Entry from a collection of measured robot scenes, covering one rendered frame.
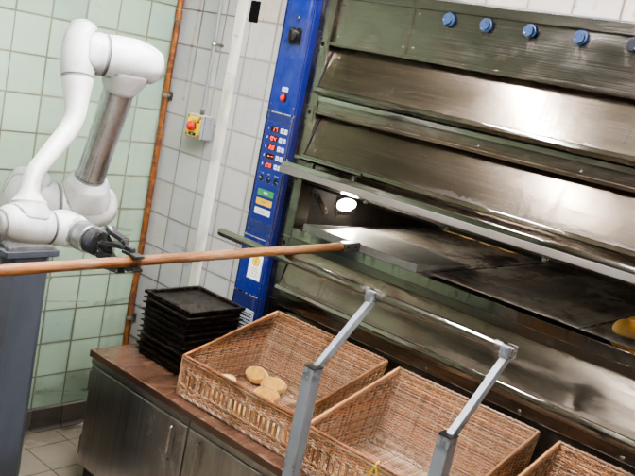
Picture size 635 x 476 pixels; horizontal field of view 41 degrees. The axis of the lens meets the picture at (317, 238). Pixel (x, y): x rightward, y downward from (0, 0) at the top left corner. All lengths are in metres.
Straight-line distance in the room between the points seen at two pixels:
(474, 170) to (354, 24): 0.75
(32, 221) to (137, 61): 0.61
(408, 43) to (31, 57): 1.47
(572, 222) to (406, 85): 0.78
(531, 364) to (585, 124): 0.76
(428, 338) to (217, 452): 0.81
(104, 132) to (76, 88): 0.26
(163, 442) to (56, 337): 0.99
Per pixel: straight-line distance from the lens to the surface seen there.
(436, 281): 2.95
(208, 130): 3.68
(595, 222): 2.67
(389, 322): 3.06
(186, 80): 3.86
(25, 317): 3.17
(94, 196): 3.07
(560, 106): 2.76
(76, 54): 2.75
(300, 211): 3.36
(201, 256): 2.59
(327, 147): 3.24
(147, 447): 3.24
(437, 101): 2.96
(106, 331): 4.11
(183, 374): 3.10
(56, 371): 4.03
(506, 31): 2.89
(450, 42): 2.99
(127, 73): 2.80
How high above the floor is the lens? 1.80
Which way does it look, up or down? 11 degrees down
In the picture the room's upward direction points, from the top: 11 degrees clockwise
